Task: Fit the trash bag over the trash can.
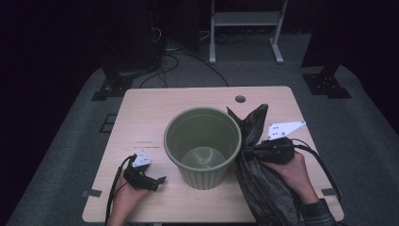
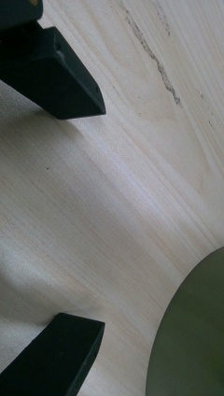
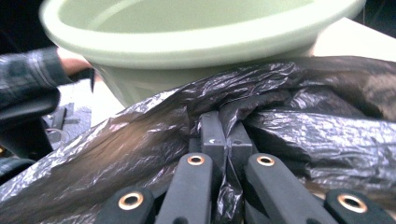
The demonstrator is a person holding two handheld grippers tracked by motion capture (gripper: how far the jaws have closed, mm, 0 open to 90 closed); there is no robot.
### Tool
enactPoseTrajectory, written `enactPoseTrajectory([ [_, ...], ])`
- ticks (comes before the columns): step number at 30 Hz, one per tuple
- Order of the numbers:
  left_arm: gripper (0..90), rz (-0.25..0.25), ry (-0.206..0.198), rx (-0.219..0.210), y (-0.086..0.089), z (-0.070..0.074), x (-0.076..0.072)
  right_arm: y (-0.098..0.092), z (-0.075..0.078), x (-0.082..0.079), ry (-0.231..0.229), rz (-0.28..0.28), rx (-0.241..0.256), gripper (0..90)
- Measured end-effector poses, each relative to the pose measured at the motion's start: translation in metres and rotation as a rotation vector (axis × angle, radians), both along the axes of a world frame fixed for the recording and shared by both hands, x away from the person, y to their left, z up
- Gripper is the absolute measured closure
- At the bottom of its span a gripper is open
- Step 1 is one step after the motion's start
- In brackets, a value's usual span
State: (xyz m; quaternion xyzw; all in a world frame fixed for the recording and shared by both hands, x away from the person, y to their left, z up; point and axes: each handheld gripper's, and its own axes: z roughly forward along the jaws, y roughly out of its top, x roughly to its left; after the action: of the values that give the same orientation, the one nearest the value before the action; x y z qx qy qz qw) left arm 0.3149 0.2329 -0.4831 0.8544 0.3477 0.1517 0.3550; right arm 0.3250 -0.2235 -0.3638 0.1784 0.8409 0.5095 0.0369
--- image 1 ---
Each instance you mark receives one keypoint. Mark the person's left hand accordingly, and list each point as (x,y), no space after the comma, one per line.
(128,197)

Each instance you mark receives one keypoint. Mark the grey tape strip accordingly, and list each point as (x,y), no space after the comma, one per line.
(92,193)
(329,191)

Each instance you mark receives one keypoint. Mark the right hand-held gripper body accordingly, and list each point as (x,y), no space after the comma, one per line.
(277,150)

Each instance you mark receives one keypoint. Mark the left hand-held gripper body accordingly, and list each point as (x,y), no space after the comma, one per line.
(139,180)

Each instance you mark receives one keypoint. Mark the black stand base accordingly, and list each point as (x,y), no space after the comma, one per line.
(326,83)
(113,86)

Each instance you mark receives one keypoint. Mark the person's right hand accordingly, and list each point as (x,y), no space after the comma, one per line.
(291,175)

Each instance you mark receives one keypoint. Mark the dark computer tower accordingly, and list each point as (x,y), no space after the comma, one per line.
(135,34)

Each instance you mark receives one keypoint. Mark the green plastic trash bin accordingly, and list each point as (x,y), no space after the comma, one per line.
(200,175)

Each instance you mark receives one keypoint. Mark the white metal desk frame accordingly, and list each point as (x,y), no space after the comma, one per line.
(247,19)

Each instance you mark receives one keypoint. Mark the black garbage bag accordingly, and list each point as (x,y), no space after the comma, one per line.
(266,191)

